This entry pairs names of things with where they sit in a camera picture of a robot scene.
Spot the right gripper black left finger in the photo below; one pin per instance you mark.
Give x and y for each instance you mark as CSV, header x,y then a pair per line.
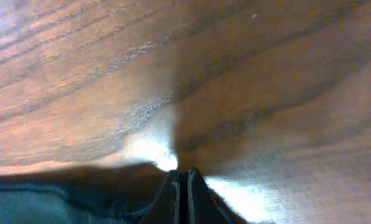
x,y
165,208

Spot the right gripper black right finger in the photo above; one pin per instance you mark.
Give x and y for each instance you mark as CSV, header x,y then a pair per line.
x,y
202,208

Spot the black t-shirt with logo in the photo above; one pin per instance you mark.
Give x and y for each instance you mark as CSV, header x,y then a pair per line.
x,y
89,195

